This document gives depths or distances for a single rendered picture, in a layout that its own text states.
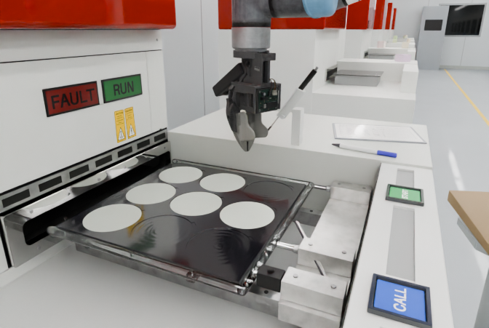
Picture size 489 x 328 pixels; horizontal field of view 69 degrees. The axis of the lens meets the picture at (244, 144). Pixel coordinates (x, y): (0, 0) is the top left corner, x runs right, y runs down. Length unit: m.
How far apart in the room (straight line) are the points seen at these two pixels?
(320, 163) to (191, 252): 0.37
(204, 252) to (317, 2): 0.44
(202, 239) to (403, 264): 0.30
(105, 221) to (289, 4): 0.49
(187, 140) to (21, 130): 0.40
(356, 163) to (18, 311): 0.65
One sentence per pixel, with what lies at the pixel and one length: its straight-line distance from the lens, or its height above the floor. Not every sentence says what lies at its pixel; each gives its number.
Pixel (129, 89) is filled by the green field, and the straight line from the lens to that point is 0.83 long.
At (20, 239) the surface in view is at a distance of 0.71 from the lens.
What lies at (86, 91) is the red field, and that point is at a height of 1.11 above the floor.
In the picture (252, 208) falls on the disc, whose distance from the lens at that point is 0.68.
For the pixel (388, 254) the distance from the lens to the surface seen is 0.49.
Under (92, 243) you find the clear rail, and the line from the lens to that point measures 0.63.
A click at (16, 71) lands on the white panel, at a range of 0.67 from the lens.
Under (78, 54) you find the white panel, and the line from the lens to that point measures 0.74.
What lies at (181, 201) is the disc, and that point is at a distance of 0.71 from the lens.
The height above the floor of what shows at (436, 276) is 0.96.
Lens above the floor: 1.22
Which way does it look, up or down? 18 degrees down
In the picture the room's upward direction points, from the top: straight up
